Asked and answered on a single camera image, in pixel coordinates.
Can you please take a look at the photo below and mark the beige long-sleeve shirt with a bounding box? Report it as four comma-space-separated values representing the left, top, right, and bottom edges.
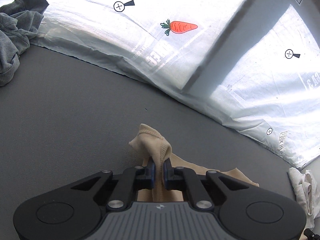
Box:
128, 123, 260, 203

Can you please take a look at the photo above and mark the white folded cloth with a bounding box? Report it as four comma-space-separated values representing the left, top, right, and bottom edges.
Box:
287, 167, 319, 229

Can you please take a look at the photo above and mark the white printed backdrop sheet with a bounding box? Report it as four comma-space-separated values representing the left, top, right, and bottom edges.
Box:
33, 0, 319, 168

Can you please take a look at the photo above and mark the grey crumpled garment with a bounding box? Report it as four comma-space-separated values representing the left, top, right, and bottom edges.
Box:
1, 0, 49, 87

